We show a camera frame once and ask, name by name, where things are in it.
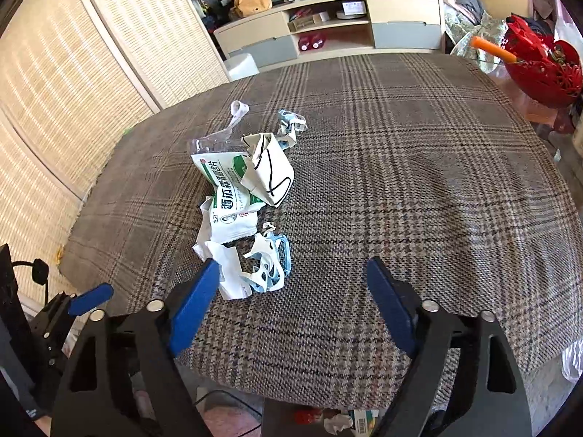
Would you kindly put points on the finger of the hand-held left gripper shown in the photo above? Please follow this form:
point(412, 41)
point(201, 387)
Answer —
point(91, 298)

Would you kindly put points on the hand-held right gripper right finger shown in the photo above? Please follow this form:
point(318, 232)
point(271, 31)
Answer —
point(391, 309)

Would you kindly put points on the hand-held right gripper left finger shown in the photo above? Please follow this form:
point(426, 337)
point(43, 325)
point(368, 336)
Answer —
point(193, 312)

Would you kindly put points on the torn blue white wrappers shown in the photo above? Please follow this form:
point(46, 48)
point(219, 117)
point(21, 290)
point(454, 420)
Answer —
point(230, 273)

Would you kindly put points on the white green medicine packet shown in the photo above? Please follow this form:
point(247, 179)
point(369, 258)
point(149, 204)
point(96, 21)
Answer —
point(232, 227)
point(225, 182)

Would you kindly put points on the torn blue face mask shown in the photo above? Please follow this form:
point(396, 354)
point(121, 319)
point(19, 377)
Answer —
point(289, 125)
point(273, 264)

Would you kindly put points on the black trash bin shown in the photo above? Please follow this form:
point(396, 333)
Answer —
point(278, 416)

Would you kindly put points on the brown plaid tablecloth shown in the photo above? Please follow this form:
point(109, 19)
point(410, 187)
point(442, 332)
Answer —
point(387, 214)

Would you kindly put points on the white crumpled tissue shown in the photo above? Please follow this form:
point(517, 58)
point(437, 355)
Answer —
point(338, 423)

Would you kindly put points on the red wrapper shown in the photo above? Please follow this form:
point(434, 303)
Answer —
point(309, 418)

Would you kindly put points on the white black-lined paper bag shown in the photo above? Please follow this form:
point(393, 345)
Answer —
point(268, 177)

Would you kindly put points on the clear plastic packaging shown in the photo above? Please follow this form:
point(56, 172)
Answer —
point(212, 143)

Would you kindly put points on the white plastic bag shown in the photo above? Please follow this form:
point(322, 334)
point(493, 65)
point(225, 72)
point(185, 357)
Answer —
point(571, 364)

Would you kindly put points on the bamboo folding screen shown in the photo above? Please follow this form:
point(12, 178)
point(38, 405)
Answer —
point(54, 100)

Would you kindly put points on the white strip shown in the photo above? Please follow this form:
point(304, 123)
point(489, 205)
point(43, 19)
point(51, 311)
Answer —
point(237, 111)

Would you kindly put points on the white stool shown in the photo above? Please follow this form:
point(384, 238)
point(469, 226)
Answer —
point(242, 67)

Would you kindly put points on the red items on shelf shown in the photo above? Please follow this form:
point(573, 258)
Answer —
point(311, 43)

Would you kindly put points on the orange stick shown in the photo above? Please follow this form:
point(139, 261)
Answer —
point(492, 48)

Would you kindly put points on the red openwork basket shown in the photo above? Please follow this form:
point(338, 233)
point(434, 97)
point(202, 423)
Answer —
point(542, 73)

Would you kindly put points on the floral cloth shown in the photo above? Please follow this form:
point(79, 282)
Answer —
point(473, 32)

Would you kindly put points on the beige grey television stand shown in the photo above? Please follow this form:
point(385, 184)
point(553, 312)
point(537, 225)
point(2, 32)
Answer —
point(405, 13)

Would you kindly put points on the white router box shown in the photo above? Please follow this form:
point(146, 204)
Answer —
point(354, 8)

